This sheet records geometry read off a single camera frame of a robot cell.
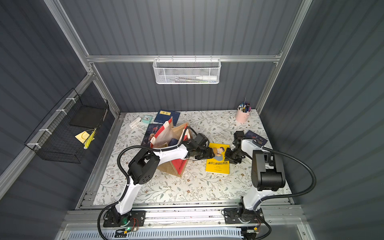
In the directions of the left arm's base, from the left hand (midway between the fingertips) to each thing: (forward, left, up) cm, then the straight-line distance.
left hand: (215, 159), depth 91 cm
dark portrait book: (+24, +45, -3) cm, 51 cm away
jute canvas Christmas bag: (+13, +30, +7) cm, 33 cm away
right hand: (0, -9, -2) cm, 9 cm away
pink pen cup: (+34, -23, +7) cm, 41 cm away
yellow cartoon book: (-2, -2, -3) cm, 4 cm away
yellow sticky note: (+1, +69, +23) cm, 72 cm away
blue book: (+41, +38, -3) cm, 56 cm away
